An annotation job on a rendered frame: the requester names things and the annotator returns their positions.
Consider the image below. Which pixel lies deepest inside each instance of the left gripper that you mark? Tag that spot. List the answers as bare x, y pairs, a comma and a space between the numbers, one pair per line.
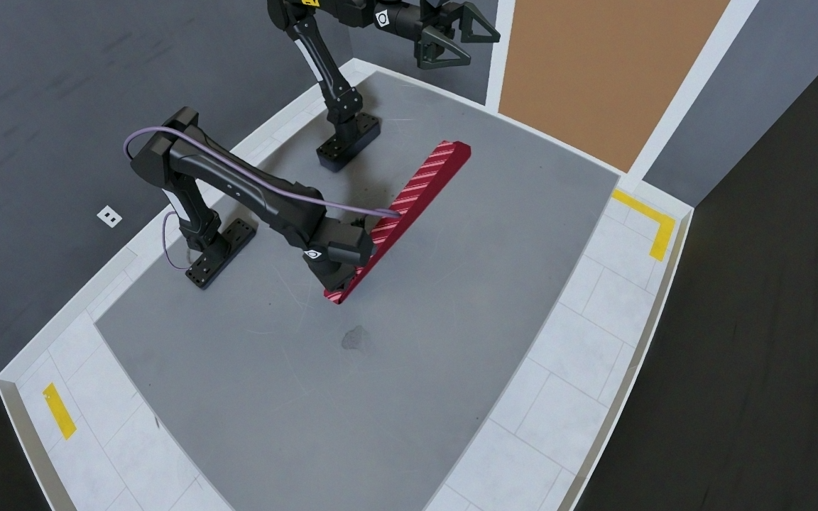
430, 22

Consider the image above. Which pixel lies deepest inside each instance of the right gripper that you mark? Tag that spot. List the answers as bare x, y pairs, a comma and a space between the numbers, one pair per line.
331, 274

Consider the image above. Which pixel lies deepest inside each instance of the red striped necktie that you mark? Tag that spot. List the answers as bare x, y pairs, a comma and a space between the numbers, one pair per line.
441, 166

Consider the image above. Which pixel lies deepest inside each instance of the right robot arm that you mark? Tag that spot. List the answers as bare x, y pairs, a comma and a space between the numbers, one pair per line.
196, 155

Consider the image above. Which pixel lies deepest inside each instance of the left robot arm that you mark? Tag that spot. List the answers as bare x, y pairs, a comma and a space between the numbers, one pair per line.
342, 100

